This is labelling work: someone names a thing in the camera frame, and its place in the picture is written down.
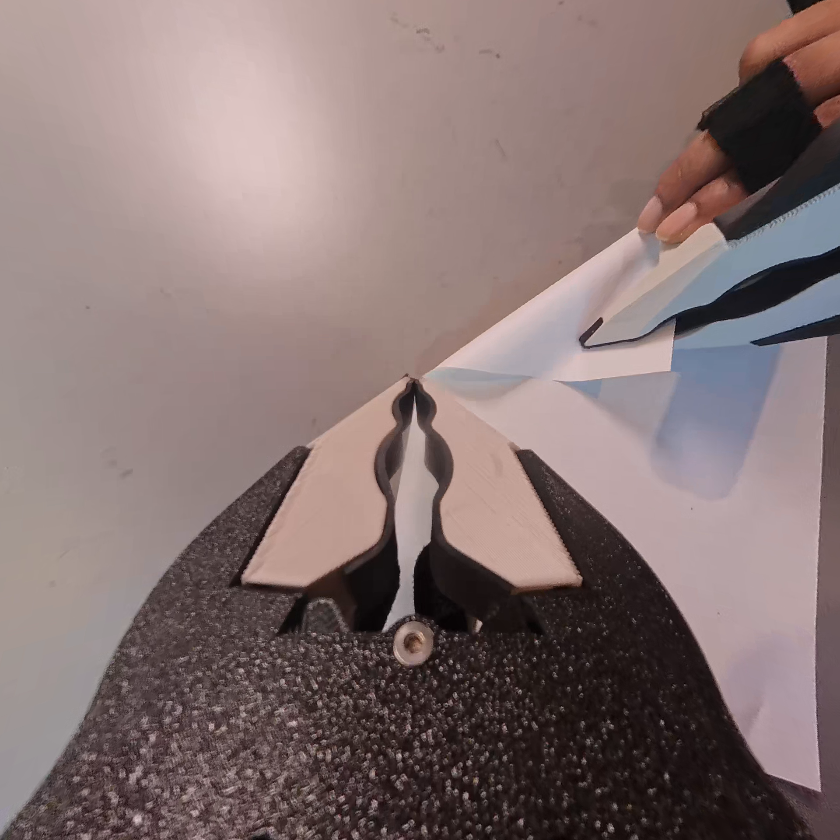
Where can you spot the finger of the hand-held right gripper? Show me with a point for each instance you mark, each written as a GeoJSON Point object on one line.
{"type": "Point", "coordinates": [787, 315]}
{"type": "Point", "coordinates": [754, 256]}

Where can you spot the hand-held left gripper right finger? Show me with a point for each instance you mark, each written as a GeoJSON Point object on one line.
{"type": "Point", "coordinates": [505, 518]}

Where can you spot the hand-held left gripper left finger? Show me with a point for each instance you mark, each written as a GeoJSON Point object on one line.
{"type": "Point", "coordinates": [328, 518]}

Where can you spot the white paper sheet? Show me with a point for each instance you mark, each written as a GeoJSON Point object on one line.
{"type": "Point", "coordinates": [656, 525]}

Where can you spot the grey desk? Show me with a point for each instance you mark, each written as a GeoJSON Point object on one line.
{"type": "Point", "coordinates": [262, 197]}

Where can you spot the person's right hand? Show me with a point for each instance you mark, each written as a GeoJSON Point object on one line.
{"type": "Point", "coordinates": [695, 190]}

